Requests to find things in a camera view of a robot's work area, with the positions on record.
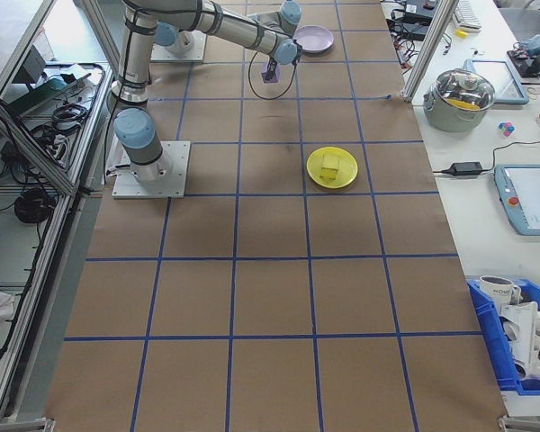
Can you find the white printed mug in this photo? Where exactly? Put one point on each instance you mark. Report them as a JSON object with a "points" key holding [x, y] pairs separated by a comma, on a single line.
{"points": [[499, 292]]}

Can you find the white plastic pipe fitting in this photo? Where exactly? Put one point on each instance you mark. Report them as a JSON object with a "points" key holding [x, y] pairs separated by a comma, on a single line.
{"points": [[524, 342]]}

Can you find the aluminium corner bar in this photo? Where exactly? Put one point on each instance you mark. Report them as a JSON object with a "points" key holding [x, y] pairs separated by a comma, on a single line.
{"points": [[528, 424], [18, 425]]}

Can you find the black power adapter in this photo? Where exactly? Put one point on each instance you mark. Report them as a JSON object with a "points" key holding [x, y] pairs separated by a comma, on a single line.
{"points": [[414, 30], [467, 168]]}

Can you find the blue plastic bin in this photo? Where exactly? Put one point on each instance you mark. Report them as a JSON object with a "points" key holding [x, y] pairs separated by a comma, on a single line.
{"points": [[486, 342]]}

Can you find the yellow round plate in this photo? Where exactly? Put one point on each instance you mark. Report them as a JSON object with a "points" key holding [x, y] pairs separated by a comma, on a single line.
{"points": [[347, 171]]}

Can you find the glass pot lid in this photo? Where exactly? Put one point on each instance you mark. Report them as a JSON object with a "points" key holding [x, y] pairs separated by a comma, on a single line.
{"points": [[463, 87]]}

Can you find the V-shaped metal bar frame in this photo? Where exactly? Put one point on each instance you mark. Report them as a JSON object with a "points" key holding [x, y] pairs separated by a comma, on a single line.
{"points": [[40, 288]]}

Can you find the blue teach pendant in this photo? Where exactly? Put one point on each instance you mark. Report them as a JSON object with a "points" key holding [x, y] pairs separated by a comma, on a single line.
{"points": [[508, 85], [531, 202]]}

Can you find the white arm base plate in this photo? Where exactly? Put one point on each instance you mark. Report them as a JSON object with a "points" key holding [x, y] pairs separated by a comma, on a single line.
{"points": [[162, 189], [200, 54]]}

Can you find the yellow item inside pot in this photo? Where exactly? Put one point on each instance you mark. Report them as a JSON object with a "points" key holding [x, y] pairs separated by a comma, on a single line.
{"points": [[465, 104]]}

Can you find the white keyboard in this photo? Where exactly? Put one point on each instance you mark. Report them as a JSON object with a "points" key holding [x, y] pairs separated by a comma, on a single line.
{"points": [[469, 15]]}

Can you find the small colourful toy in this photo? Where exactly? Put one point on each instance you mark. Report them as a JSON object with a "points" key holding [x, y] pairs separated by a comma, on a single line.
{"points": [[505, 128]]}

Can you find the small yellow block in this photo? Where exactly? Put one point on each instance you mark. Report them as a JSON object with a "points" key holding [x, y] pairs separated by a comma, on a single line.
{"points": [[461, 32]]}

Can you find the black box with white label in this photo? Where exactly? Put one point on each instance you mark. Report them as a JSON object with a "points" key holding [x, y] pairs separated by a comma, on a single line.
{"points": [[416, 10]]}

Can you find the aluminium profile post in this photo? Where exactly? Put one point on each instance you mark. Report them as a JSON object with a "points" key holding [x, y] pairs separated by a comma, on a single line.
{"points": [[427, 49]]}

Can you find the yellow foam block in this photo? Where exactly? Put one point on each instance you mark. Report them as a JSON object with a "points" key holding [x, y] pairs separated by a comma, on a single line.
{"points": [[329, 168]]}

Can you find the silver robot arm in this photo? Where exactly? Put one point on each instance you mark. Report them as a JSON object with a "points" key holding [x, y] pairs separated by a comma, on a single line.
{"points": [[166, 35], [137, 67]]}

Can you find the grey metal box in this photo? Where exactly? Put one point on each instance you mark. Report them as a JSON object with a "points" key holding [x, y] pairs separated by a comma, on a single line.
{"points": [[33, 63]]}

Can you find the stainless steel cooking pot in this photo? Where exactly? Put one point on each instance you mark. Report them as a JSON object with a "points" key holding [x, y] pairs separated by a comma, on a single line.
{"points": [[454, 119]]}

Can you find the purple foam block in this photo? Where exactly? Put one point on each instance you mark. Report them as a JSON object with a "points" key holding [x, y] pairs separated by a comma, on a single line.
{"points": [[277, 76]]}

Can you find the purple round plate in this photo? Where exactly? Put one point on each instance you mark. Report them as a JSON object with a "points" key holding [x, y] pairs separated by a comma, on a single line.
{"points": [[317, 38]]}

